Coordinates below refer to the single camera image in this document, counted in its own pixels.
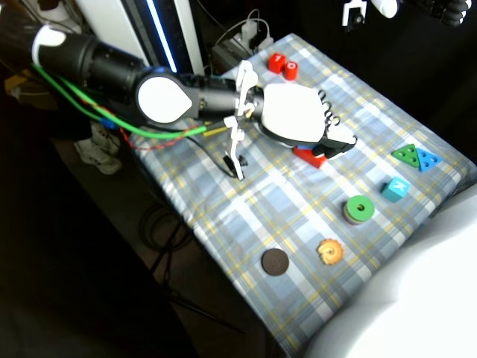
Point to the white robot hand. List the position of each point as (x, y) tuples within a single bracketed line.
[(290, 112), (385, 7)]

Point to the red rectangular block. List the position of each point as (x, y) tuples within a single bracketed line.
[(313, 161)]

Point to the green triangle block with holes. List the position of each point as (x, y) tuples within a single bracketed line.
[(407, 154)]

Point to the blue triangle block with holes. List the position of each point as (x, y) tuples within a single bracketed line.
[(428, 161)]

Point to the red cylinder with letter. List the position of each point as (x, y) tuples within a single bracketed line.
[(290, 71)]

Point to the red cube with numeral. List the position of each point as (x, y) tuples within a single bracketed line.
[(276, 63)]

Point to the white power strip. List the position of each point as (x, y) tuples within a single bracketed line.
[(257, 37)]

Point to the grey box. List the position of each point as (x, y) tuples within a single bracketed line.
[(227, 50)]

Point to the blue plaid tablecloth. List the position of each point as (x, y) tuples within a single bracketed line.
[(298, 223)]

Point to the teal letter K cube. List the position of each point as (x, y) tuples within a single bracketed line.
[(395, 190)]

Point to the tan flower biscuit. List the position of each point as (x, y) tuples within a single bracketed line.
[(331, 254)]

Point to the dark brown sandwich cookie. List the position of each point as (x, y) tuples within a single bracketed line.
[(275, 262)]

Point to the black tripod stand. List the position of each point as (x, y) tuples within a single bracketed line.
[(164, 257)]

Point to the white lumpy floor object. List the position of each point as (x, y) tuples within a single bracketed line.
[(98, 156)]

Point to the white column with blue light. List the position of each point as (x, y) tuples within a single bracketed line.
[(112, 26)]

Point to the white rounded surface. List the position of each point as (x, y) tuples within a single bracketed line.
[(410, 298)]

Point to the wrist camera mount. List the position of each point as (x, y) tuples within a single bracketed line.
[(234, 153), (346, 15)]

